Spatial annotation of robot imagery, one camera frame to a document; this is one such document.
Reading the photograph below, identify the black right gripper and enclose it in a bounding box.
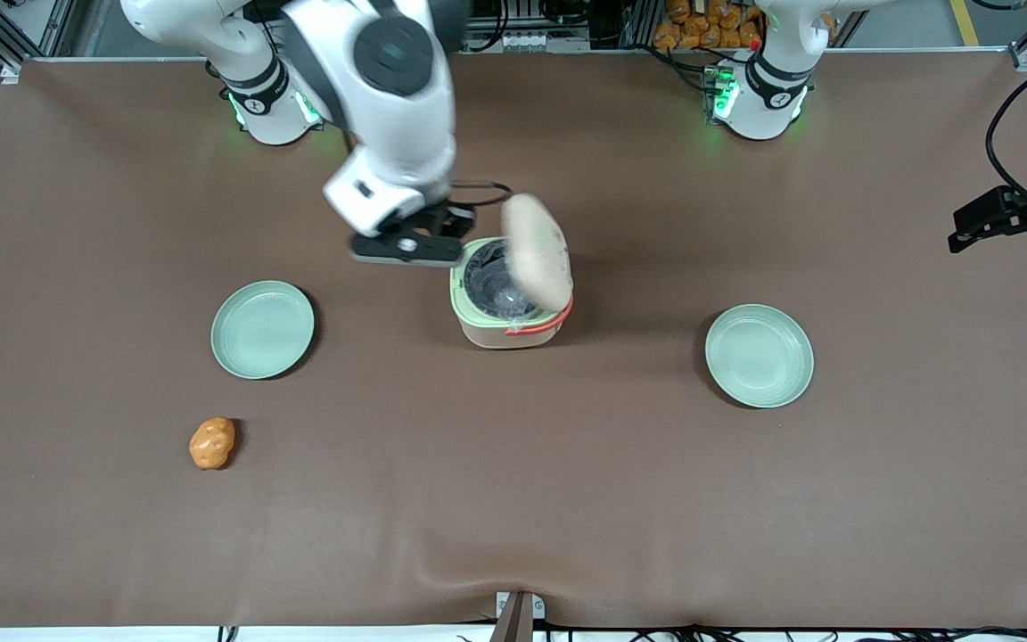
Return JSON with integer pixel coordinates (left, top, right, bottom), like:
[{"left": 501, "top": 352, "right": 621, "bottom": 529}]
[{"left": 377, "top": 203, "right": 478, "bottom": 243}]

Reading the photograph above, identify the cream rice cooker lid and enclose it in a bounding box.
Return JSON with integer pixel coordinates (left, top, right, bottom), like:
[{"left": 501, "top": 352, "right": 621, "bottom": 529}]
[{"left": 500, "top": 193, "right": 574, "bottom": 314}]

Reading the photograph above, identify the cream rice cooker body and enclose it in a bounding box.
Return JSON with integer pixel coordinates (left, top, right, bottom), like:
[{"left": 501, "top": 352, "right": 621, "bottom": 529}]
[{"left": 450, "top": 236, "right": 575, "bottom": 350}]

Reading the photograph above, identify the light green round plate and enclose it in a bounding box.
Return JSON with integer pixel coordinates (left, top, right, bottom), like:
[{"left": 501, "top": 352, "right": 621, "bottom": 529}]
[
  {"left": 704, "top": 304, "right": 815, "bottom": 409},
  {"left": 210, "top": 281, "right": 316, "bottom": 381}
]

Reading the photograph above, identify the brown table mat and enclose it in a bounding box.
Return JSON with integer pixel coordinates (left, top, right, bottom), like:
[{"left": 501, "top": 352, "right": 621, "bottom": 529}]
[{"left": 0, "top": 49, "right": 1027, "bottom": 629}]

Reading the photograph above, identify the bag of orange bread rolls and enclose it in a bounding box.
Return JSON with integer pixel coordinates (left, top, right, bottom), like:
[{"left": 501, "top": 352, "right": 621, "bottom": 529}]
[{"left": 653, "top": 0, "right": 764, "bottom": 51}]

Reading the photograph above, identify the orange bread roll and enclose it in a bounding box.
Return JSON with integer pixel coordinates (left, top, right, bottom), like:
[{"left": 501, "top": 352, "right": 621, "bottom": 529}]
[{"left": 188, "top": 416, "right": 237, "bottom": 471}]

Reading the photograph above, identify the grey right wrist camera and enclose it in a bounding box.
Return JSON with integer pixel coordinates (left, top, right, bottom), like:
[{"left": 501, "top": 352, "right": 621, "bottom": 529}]
[{"left": 349, "top": 233, "right": 465, "bottom": 269}]

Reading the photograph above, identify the orange rice cooker handle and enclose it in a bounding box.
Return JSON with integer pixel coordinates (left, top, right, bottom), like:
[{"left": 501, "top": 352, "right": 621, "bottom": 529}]
[{"left": 503, "top": 294, "right": 575, "bottom": 339}]

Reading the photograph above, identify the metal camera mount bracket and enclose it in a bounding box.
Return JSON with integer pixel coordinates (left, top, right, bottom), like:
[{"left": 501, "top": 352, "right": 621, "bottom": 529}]
[{"left": 489, "top": 590, "right": 547, "bottom": 642}]

